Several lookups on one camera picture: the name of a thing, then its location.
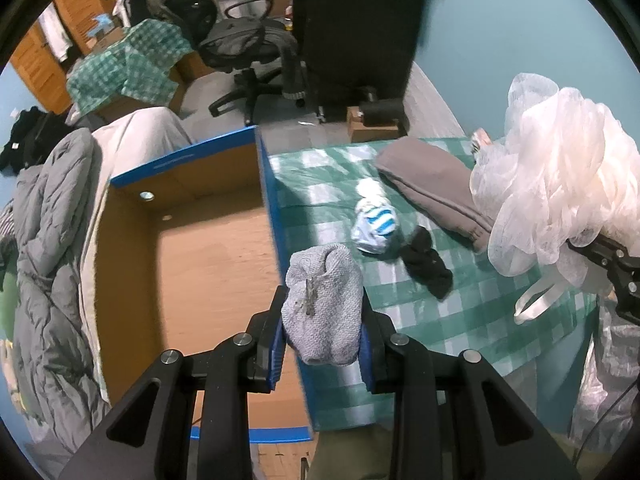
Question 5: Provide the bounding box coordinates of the white mesh bath loofah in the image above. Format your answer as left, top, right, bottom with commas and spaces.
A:
470, 73, 639, 324

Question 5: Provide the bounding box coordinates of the black sock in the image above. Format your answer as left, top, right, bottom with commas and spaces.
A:
399, 226, 454, 300

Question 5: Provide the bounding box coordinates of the grey sock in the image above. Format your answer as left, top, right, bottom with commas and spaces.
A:
281, 244, 363, 366

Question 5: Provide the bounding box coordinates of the grey quilted blanket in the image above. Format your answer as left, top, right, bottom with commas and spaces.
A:
12, 129, 108, 453

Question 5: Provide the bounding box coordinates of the green checkered tablecloth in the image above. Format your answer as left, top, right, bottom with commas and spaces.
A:
267, 136, 601, 434

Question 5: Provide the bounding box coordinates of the blue cardboard box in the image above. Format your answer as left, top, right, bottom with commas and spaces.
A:
92, 124, 317, 444

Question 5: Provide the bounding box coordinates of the grey fleece sleeve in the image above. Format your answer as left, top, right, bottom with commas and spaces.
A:
374, 136, 492, 252

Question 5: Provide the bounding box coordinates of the blue white striped sock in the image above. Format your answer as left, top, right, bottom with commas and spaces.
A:
352, 178, 398, 255

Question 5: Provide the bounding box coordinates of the black cylinder speaker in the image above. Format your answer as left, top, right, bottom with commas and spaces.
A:
359, 99, 406, 127

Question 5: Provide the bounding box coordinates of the white draped sheet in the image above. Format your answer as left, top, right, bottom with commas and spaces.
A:
78, 107, 193, 401

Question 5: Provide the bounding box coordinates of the small cardboard box on floor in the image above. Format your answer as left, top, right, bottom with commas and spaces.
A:
346, 106, 404, 143

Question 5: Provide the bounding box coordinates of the black clothes pile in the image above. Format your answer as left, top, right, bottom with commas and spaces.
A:
0, 106, 74, 176

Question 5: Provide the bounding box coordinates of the black cabinet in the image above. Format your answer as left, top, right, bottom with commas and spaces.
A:
292, 0, 425, 108

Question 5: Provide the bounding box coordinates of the green checkered cloth on box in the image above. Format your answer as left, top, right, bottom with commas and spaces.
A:
66, 18, 193, 115

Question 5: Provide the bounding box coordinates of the wooden door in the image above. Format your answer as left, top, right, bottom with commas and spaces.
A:
10, 0, 113, 114

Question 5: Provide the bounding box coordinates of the black office chair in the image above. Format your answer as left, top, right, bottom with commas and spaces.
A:
198, 0, 306, 126

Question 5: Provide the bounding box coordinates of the black helmet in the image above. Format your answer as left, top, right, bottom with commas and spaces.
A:
162, 0, 218, 47

